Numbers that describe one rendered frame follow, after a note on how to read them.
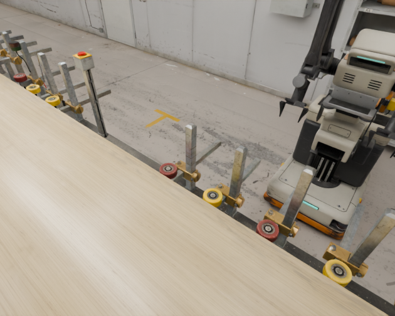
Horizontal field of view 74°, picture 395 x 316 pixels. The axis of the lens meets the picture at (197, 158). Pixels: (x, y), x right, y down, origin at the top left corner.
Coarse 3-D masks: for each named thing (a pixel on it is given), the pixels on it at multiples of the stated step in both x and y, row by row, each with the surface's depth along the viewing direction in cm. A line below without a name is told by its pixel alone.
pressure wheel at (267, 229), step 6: (264, 222) 97; (270, 222) 97; (258, 228) 95; (264, 228) 96; (270, 228) 95; (276, 228) 95; (264, 234) 93; (270, 234) 93; (276, 234) 93; (270, 240) 93
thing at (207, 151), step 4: (216, 140) 148; (220, 140) 148; (212, 144) 145; (216, 144) 145; (220, 144) 148; (208, 148) 143; (212, 148) 143; (216, 148) 147; (200, 152) 140; (204, 152) 140; (208, 152) 141; (196, 156) 137; (200, 156) 137; (204, 156) 139; (196, 160) 135; (200, 160) 137; (196, 164) 136; (180, 172) 128; (176, 176) 126; (180, 176) 127; (172, 180) 124; (176, 180) 126
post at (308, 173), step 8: (304, 168) 85; (312, 168) 84; (304, 176) 85; (312, 176) 83; (304, 184) 87; (296, 192) 91; (304, 192) 89; (296, 200) 93; (288, 208) 97; (296, 208) 95; (288, 216) 99; (296, 216) 101; (288, 224) 101; (280, 240) 109
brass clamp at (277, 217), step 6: (264, 216) 107; (270, 216) 106; (276, 216) 106; (282, 216) 106; (276, 222) 104; (294, 222) 104; (282, 228) 104; (288, 228) 102; (294, 228) 102; (288, 234) 102; (294, 234) 101
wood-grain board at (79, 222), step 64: (0, 128) 140; (64, 128) 142; (0, 192) 106; (64, 192) 107; (128, 192) 108; (0, 256) 86; (64, 256) 86; (128, 256) 87; (192, 256) 87; (256, 256) 88
